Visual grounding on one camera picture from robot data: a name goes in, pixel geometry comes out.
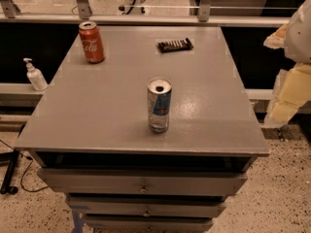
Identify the top grey drawer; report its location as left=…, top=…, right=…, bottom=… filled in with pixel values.
left=38, top=169, right=247, bottom=196

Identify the white pump sanitizer bottle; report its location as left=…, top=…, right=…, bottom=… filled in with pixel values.
left=23, top=57, right=48, bottom=91

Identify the grey drawer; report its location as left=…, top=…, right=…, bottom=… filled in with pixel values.
left=66, top=196, right=225, bottom=217
left=84, top=216, right=213, bottom=232
left=38, top=169, right=247, bottom=196

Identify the metal window rail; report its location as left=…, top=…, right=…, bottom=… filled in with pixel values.
left=0, top=0, right=290, bottom=27

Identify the grey drawer cabinet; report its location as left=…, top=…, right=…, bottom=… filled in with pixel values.
left=14, top=25, right=270, bottom=233

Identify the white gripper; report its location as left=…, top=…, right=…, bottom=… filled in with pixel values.
left=263, top=0, right=311, bottom=124

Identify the bottom grey drawer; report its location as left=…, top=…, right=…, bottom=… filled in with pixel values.
left=84, top=216, right=213, bottom=232

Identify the red coke can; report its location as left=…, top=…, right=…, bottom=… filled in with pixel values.
left=79, top=21, right=105, bottom=63

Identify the black stand leg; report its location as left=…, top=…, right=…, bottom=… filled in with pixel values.
left=0, top=150, right=18, bottom=194

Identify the blue silver energy drink can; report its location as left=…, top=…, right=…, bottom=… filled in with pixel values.
left=147, top=77, right=172, bottom=133

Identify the dark snack bar wrapper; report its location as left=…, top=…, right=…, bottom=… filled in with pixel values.
left=157, top=38, right=193, bottom=53

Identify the middle grey drawer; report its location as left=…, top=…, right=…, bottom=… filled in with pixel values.
left=66, top=196, right=225, bottom=217

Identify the black floor cable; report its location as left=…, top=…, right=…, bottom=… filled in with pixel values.
left=0, top=139, right=50, bottom=193

